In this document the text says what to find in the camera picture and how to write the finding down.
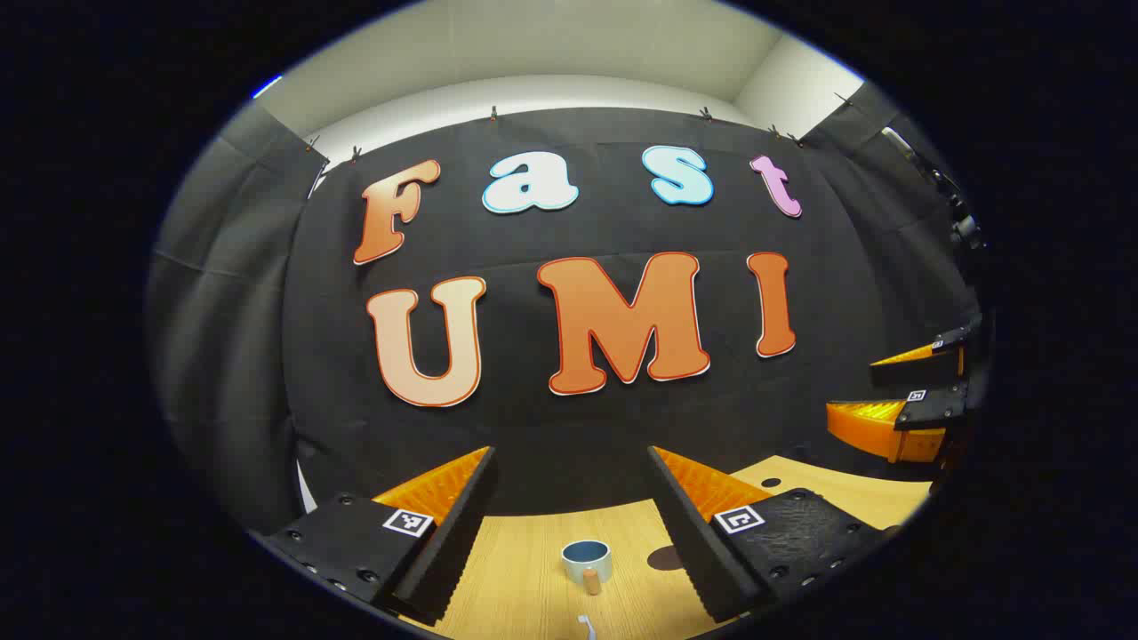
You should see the light wooden desktop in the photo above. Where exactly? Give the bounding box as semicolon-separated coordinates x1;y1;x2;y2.
400;455;934;640

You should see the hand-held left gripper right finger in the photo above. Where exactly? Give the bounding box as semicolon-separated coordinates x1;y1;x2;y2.
647;446;899;623

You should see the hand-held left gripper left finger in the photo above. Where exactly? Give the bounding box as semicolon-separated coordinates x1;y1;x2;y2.
262;446;497;623

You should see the black backdrop cloth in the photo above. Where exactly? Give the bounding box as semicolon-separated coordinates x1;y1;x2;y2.
147;84;988;534

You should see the pale green cup wooden handle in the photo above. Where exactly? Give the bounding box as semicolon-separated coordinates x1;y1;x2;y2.
562;540;613;596

